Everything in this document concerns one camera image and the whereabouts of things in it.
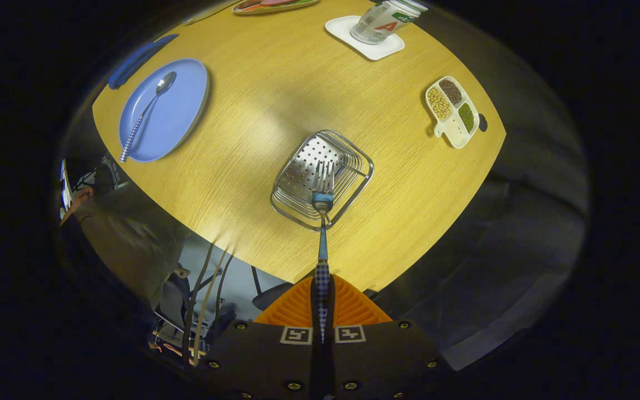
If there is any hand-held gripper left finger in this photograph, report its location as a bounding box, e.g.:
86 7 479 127
187 275 323 400

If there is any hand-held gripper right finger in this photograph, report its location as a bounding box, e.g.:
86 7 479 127
324 275 448 400

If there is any fork with checkered handle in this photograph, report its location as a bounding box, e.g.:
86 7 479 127
312 160 336 345

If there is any spoon with checkered handle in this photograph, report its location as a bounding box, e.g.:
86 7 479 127
119 71 177 163

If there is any person's leg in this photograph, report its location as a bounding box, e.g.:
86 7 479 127
76 181 193 309

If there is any white sectioned dish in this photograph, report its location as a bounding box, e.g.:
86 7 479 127
425 76 480 149

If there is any pile of yellow soybeans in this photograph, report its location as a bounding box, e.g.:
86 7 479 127
428 87 453 120

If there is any blue round plate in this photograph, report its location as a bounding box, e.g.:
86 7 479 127
118 58 210 163

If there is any laptop with purple screen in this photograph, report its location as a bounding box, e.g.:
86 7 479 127
58 159 73 220

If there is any pile of dark red beans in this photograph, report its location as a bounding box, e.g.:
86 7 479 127
439 79 463 105

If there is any blue folded towel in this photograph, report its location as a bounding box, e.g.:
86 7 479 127
108 33 179 90

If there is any white square coaster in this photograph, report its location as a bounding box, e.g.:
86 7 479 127
325 15 405 61

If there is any grey oval food plate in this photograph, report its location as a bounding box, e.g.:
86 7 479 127
232 0 321 14

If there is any metal wire cutlery basket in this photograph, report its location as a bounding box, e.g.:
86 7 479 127
270 129 375 232

